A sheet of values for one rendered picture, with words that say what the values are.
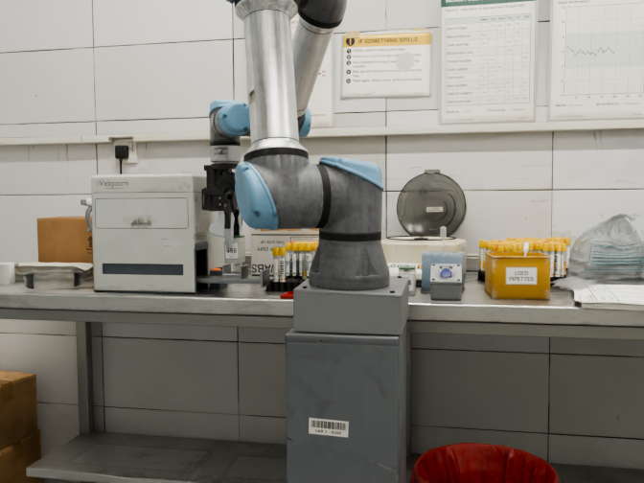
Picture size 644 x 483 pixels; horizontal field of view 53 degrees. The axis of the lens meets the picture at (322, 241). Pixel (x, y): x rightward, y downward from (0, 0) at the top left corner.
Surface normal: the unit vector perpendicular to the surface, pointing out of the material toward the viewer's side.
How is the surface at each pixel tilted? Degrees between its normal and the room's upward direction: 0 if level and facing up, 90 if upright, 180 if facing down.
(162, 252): 90
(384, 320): 90
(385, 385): 90
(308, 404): 90
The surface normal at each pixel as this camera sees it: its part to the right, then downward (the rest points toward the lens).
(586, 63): -0.17, 0.13
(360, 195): 0.33, 0.11
